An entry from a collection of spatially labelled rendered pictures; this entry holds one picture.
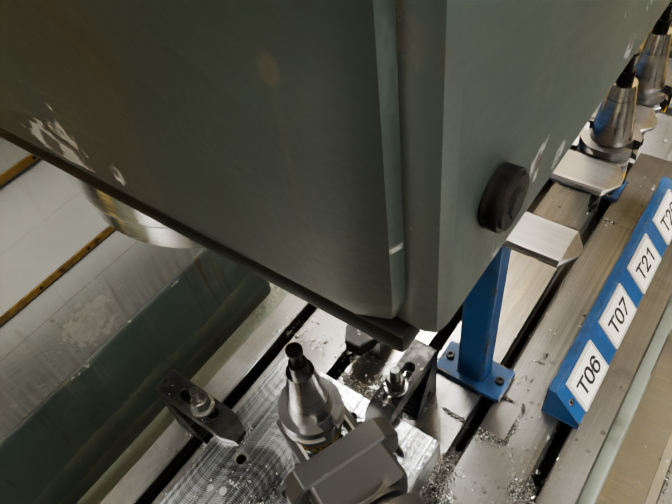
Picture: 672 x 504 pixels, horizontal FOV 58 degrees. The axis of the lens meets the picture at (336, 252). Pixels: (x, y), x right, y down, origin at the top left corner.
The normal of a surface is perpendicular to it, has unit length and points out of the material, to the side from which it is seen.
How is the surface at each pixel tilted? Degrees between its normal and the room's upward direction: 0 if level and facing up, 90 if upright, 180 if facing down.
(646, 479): 7
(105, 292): 90
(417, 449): 0
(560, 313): 0
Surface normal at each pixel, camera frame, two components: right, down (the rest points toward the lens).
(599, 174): -0.11, -0.65
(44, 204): 0.81, 0.38
